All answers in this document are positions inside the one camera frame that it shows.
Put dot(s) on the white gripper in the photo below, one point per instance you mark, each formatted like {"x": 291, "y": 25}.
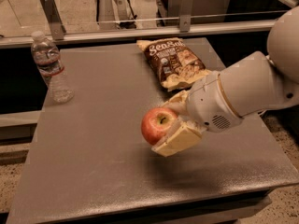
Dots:
{"x": 209, "y": 102}

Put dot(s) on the red apple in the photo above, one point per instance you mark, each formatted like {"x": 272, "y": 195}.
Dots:
{"x": 156, "y": 123}

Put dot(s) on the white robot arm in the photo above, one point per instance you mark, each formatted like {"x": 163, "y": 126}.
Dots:
{"x": 266, "y": 82}

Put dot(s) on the clear plastic water bottle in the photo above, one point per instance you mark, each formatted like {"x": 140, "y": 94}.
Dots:
{"x": 47, "y": 58}

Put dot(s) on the brown sea salt chip bag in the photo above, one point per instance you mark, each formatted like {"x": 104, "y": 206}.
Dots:
{"x": 175, "y": 65}

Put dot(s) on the right metal rail bracket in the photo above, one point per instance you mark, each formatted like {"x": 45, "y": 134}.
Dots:
{"x": 185, "y": 14}

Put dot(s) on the metal rail bracket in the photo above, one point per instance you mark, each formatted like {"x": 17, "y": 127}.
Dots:
{"x": 53, "y": 18}
{"x": 185, "y": 14}

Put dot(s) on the left metal rail bracket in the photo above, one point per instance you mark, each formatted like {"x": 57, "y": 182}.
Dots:
{"x": 53, "y": 18}

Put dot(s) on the horizontal metal rail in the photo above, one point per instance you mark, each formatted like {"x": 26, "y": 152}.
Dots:
{"x": 161, "y": 32}

